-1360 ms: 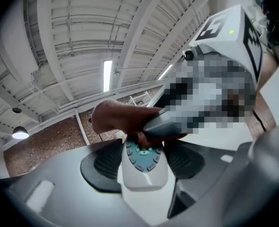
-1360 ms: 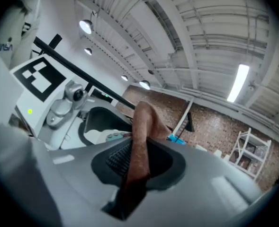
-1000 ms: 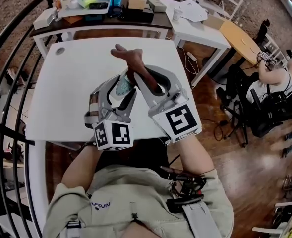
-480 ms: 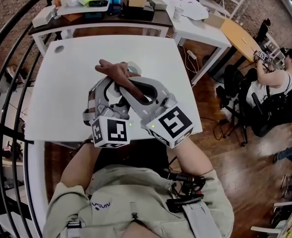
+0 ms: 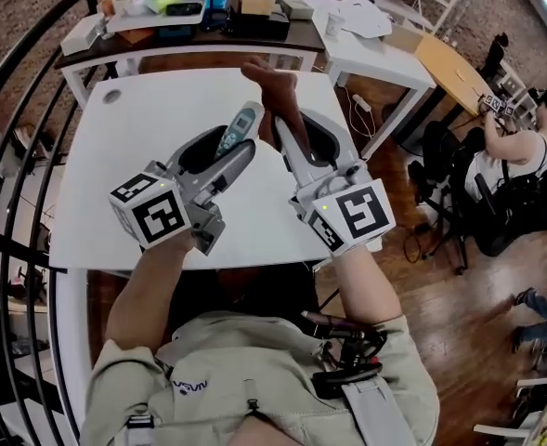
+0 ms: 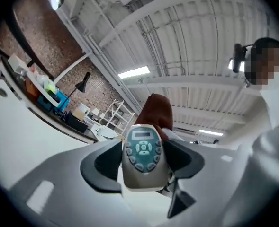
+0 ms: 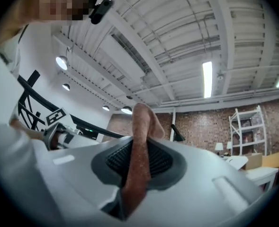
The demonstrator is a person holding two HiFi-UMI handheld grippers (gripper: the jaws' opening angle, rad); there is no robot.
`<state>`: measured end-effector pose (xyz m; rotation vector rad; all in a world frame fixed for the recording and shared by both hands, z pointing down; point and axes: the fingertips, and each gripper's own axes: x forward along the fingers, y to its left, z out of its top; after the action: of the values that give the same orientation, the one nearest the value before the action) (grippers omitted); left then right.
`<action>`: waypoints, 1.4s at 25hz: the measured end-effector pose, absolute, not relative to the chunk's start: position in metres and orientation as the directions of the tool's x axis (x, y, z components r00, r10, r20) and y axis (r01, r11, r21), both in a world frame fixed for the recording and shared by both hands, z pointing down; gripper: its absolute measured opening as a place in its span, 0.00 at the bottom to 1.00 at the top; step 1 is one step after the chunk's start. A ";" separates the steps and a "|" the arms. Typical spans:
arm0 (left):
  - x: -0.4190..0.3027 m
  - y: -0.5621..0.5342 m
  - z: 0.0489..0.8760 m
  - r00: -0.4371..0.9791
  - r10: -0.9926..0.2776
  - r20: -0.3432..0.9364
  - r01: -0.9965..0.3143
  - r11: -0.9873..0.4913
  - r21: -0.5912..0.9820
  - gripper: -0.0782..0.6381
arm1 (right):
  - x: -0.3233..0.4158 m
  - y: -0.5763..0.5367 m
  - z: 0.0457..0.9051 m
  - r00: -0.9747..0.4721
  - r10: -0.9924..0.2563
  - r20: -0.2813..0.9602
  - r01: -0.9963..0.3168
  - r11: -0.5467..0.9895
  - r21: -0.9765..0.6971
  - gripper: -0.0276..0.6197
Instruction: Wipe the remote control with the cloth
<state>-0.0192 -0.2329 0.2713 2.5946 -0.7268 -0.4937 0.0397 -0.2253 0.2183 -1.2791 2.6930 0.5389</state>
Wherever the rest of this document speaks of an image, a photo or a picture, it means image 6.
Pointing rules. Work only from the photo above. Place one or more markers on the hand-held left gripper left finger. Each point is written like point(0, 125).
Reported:
point(58, 174)

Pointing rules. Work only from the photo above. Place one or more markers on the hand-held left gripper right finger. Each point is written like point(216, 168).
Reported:
point(215, 169)

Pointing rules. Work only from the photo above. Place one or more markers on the grey remote control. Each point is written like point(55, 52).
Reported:
point(142, 174)

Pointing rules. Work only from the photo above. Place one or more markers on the brown cloth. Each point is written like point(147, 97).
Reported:
point(157, 112)

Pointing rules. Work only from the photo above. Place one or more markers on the black box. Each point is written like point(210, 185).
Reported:
point(76, 123)

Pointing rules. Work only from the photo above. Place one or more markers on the person's white shirt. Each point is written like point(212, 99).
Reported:
point(272, 150)

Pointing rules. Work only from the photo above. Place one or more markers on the white and wood cabinet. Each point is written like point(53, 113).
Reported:
point(81, 112)

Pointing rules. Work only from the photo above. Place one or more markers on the blue plastic crate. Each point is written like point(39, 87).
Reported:
point(63, 99)

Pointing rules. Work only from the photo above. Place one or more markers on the white shelf rack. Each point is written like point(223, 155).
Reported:
point(116, 117)

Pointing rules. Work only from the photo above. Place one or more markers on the white shelf board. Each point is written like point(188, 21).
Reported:
point(43, 89)

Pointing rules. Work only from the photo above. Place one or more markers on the yellow-green packet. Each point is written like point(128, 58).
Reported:
point(49, 86)

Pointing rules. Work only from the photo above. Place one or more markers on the orange box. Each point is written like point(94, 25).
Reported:
point(32, 87)

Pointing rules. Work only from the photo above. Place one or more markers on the black desk lamp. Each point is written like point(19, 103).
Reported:
point(82, 84)

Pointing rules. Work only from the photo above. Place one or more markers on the person's head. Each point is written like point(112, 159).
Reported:
point(264, 63)

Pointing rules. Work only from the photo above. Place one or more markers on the white box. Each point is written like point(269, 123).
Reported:
point(16, 62)

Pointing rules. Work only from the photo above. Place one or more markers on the black head camera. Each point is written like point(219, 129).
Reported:
point(237, 57)

